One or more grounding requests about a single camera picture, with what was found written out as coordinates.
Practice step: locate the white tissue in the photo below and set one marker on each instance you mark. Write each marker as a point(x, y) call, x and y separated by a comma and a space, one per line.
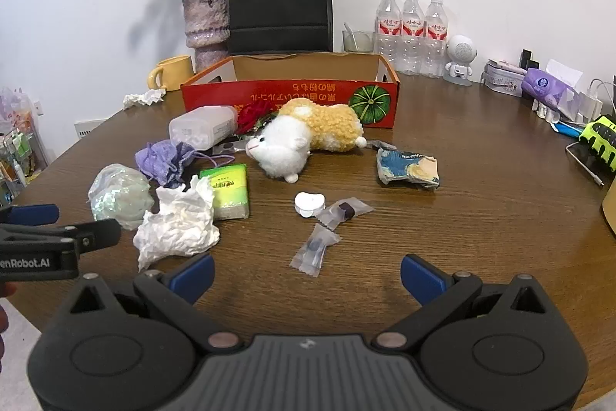
point(175, 228)

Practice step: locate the iridescent bubble wrap bag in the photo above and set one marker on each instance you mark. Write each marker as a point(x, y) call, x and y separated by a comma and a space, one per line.
point(118, 199)

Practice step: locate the black and green cloth item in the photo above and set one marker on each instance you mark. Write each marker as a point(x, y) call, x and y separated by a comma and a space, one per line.
point(601, 141)

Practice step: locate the beige object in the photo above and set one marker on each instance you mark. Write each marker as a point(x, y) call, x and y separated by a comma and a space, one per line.
point(610, 213)

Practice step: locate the white and yellow plush toy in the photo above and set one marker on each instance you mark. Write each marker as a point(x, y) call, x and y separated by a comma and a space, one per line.
point(288, 146)

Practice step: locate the small black box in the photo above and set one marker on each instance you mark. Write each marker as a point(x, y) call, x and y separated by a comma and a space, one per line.
point(528, 58)

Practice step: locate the white robot figurine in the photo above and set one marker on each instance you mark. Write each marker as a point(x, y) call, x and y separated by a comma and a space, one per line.
point(460, 54)

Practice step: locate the printed tin box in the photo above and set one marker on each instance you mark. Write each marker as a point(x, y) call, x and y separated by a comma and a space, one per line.
point(503, 81)

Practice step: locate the yellow mug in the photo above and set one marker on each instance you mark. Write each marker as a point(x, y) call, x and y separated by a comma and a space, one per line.
point(175, 71)

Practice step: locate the green tissue packet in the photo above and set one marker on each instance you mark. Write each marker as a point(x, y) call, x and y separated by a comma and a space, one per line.
point(228, 194)

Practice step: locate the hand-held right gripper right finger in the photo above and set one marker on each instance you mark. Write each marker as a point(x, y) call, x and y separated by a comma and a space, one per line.
point(423, 278)

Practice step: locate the white plastic container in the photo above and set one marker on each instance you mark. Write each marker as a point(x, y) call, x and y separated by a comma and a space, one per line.
point(199, 127)

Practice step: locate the small clear plastic packet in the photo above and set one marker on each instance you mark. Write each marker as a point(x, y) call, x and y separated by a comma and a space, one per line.
point(313, 249)
point(226, 147)
point(344, 211)

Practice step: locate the blue and white tube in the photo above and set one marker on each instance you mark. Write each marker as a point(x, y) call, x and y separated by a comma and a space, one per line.
point(568, 129)

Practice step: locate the blue snack wrapper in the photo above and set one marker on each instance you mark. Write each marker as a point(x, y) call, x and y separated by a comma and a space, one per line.
point(409, 168)

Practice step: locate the red fabric rose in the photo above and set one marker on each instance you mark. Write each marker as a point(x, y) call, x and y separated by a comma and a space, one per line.
point(252, 115)

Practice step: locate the clear glass cup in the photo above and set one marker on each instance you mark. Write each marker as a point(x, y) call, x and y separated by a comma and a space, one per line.
point(363, 42)

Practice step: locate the purple tissue pack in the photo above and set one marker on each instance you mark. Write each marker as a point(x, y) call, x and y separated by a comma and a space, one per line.
point(548, 89)

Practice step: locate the small grey wrapper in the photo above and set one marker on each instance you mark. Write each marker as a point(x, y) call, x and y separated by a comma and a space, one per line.
point(382, 145)

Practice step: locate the white spoon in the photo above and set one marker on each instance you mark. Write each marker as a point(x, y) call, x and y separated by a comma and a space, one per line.
point(350, 33)

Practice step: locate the small white packets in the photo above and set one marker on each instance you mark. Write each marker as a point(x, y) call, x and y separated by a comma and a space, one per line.
point(544, 110)

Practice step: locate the purple marbled vase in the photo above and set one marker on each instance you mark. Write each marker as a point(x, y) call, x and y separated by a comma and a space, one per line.
point(207, 26)

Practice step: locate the cluttered shelf of goods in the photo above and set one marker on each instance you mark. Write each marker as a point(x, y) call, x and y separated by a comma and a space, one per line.
point(14, 141)

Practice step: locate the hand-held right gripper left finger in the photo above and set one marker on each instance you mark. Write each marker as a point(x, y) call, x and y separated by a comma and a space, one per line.
point(192, 277)

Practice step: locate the red cardboard box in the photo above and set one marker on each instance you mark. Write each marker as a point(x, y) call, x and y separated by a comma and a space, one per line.
point(313, 95)

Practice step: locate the crumpled white paper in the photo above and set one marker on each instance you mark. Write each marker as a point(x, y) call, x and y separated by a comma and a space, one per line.
point(144, 98)

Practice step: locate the small white round case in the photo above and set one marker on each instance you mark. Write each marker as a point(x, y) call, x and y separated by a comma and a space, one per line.
point(308, 204)

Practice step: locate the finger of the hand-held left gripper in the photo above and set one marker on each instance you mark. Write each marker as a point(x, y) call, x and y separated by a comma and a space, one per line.
point(96, 235)
point(33, 213)

